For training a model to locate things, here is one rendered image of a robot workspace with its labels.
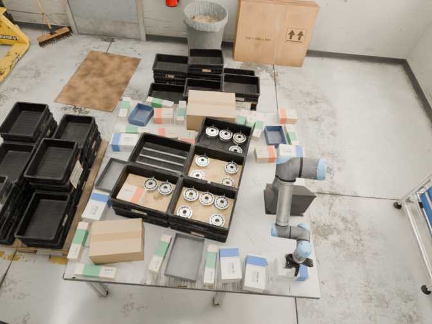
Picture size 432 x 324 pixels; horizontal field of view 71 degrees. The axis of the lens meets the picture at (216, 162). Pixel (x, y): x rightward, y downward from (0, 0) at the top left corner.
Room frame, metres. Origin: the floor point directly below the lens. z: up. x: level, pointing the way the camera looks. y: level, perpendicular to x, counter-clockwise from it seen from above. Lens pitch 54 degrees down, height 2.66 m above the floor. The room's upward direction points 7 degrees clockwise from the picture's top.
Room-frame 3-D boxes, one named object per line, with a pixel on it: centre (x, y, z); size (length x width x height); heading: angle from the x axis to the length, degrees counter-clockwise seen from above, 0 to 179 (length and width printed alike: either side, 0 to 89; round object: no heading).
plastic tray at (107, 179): (1.18, 0.73, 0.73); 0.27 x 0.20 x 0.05; 172
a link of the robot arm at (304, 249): (0.64, -0.54, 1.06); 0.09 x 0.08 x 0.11; 174
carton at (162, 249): (0.64, 0.28, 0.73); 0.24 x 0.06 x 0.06; 170
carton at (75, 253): (0.66, 0.81, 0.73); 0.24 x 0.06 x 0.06; 3
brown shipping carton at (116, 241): (0.67, 0.55, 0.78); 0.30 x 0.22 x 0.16; 102
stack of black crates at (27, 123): (1.74, 1.75, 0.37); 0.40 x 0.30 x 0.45; 3
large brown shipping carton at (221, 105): (1.89, 0.10, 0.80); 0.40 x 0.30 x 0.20; 94
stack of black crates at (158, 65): (2.94, 0.65, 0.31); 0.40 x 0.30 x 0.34; 93
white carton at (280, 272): (0.64, -0.56, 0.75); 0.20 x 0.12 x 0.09; 93
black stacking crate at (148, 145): (1.29, 0.40, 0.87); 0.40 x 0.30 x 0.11; 82
